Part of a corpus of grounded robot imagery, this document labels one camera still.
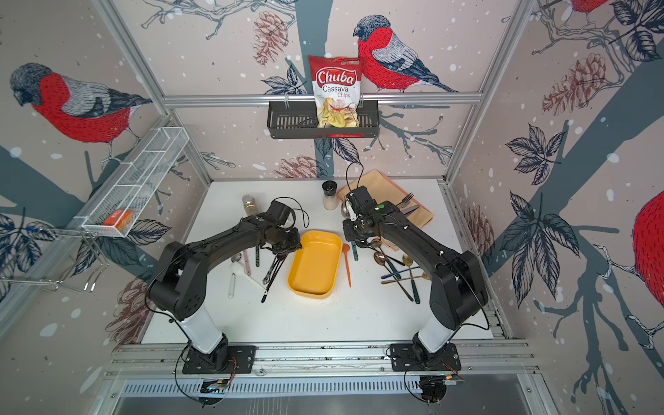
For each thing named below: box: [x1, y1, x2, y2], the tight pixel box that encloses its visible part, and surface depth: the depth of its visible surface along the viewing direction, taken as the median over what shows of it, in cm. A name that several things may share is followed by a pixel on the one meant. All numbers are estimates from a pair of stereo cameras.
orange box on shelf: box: [102, 210, 132, 232], surface depth 67 cm
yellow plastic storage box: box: [287, 229, 343, 300], surface depth 95 cm
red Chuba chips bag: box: [308, 55, 364, 128], surface depth 85 cm
